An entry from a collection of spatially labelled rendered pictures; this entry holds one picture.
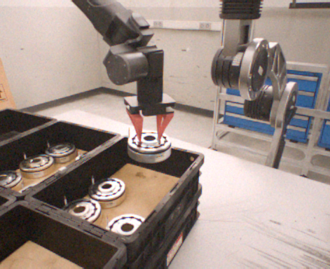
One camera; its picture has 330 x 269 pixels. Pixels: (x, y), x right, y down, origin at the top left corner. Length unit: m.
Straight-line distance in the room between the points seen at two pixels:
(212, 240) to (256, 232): 0.14
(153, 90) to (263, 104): 0.91
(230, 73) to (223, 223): 0.48
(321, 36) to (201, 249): 2.68
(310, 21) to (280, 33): 0.28
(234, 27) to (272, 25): 2.36
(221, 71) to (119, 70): 0.52
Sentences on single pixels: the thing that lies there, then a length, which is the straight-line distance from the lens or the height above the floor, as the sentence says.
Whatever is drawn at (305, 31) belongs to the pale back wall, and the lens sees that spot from 3.26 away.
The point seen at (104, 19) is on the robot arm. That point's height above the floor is 1.30.
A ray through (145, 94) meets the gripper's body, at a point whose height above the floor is 1.16.
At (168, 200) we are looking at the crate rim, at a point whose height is 0.93.
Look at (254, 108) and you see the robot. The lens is 1.46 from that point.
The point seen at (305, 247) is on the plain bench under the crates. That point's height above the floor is 0.70.
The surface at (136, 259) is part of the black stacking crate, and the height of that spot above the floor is 0.87.
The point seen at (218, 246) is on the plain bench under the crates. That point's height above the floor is 0.70.
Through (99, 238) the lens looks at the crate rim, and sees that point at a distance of 0.58.
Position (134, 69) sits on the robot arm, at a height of 1.22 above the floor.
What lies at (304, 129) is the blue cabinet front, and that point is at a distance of 2.51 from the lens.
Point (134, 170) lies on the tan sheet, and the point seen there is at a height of 0.83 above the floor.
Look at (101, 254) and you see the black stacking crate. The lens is 0.60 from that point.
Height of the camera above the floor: 1.33
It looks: 24 degrees down
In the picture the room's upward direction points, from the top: straight up
